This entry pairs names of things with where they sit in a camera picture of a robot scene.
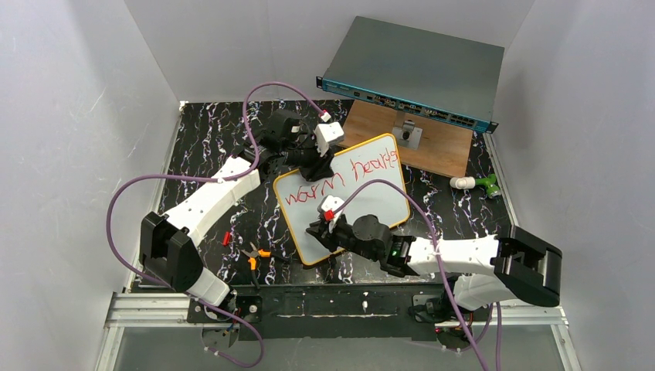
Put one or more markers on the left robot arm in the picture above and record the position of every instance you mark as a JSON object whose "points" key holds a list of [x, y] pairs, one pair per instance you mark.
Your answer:
{"points": [[169, 241]]}

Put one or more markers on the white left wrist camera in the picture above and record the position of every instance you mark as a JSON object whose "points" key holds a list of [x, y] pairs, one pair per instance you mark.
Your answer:
{"points": [[327, 133]]}

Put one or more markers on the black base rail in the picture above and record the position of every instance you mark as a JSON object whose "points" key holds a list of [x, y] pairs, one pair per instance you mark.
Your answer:
{"points": [[330, 311]]}

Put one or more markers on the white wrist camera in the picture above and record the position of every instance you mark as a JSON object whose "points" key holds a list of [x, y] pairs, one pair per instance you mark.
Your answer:
{"points": [[330, 209], [327, 133]]}

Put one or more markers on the orange handled pliers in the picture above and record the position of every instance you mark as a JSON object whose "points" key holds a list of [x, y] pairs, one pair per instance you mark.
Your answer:
{"points": [[254, 254]]}

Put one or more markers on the metal bracket on board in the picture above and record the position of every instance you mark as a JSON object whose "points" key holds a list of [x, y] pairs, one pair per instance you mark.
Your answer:
{"points": [[406, 133]]}

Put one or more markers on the grey network switch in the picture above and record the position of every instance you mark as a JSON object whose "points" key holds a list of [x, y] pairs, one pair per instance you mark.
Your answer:
{"points": [[432, 75]]}

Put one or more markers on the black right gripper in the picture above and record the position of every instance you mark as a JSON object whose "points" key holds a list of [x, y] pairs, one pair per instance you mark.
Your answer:
{"points": [[324, 231]]}

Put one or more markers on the aluminium frame rail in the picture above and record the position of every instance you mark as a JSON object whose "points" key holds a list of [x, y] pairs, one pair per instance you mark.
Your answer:
{"points": [[171, 310]]}

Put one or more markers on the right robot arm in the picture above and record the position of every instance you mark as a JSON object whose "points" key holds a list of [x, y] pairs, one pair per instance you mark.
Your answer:
{"points": [[513, 264]]}

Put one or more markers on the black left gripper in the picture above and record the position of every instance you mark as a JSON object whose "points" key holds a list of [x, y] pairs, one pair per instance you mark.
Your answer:
{"points": [[311, 158]]}

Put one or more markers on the red marker cap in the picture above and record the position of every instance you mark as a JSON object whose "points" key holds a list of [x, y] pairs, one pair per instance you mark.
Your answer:
{"points": [[226, 238]]}

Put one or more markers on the white and green pipe fitting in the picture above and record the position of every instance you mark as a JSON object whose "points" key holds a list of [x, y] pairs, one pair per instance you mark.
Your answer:
{"points": [[489, 183]]}

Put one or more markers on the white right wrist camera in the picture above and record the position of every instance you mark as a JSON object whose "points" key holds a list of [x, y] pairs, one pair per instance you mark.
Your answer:
{"points": [[330, 209]]}

